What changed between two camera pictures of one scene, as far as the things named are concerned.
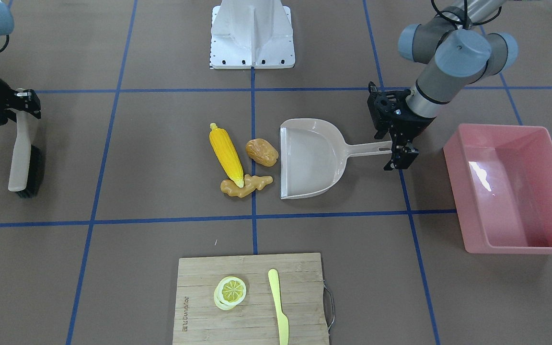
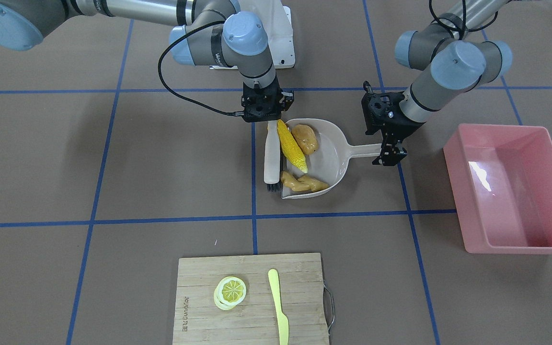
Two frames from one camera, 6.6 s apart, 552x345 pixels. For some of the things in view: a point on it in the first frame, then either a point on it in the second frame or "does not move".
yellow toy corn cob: [227, 154] to [291, 146]
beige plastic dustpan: [314, 155] does not move
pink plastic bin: [511, 190] does not move
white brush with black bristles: [27, 175] to [271, 167]
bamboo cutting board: [298, 281] does not move
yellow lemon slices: [230, 292] does not move
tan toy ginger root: [251, 184] to [302, 183]
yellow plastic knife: [273, 276] does not move
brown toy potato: [262, 152] to [306, 137]
